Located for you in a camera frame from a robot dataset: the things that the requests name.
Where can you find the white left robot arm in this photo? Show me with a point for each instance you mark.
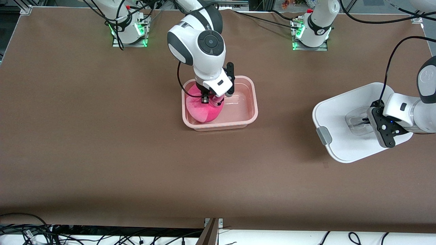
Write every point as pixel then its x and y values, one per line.
pixel 320 20

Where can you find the pink plush toy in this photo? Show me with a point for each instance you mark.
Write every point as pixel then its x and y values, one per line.
pixel 199 109

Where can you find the brown table cover sheet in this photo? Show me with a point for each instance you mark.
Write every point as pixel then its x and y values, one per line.
pixel 102 136

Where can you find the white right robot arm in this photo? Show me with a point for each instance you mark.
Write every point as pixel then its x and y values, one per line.
pixel 190 44

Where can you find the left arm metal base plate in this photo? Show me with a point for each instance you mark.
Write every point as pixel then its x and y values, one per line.
pixel 313 48

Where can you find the brown wooden beam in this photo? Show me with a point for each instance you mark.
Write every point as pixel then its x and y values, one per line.
pixel 209 234

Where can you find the aluminium corner bracket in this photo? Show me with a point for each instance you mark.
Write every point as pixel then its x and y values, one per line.
pixel 26 10
pixel 416 18

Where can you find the small metal beam bracket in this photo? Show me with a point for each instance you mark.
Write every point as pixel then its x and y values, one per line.
pixel 220 222

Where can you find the pink plastic storage box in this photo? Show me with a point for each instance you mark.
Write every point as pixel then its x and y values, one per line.
pixel 243 112

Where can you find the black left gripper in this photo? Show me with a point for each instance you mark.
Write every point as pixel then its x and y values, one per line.
pixel 369 119

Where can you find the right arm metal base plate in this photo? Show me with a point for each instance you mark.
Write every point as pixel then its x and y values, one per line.
pixel 136 44

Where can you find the white plastic box lid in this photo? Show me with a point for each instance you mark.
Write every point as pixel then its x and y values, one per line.
pixel 337 112

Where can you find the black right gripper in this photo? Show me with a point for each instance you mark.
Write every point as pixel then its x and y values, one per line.
pixel 205 98

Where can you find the aluminium frame rail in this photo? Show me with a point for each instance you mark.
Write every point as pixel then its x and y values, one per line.
pixel 235 4

